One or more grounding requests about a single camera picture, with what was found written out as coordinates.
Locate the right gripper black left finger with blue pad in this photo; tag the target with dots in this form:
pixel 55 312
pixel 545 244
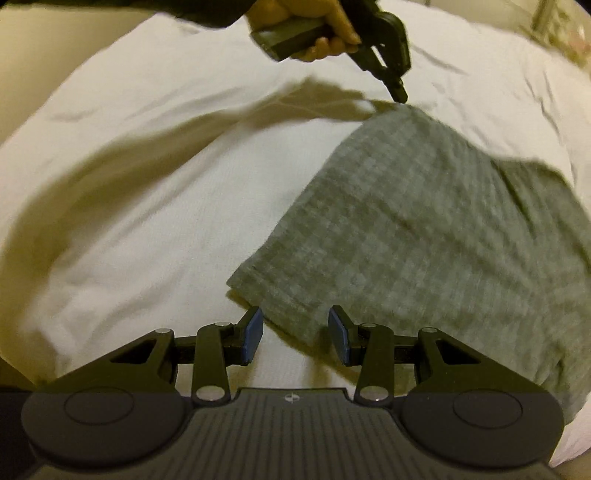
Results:
pixel 234 343

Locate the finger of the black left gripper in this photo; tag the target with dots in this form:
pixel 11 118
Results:
pixel 394 84

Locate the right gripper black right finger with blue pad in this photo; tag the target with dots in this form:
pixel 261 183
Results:
pixel 352 341

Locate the grey checked garment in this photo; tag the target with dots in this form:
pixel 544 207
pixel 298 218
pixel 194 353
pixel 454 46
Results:
pixel 410 225

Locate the person's left hand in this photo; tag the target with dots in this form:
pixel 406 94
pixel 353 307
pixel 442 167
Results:
pixel 302 30

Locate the white bed duvet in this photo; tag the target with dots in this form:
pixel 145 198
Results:
pixel 165 160

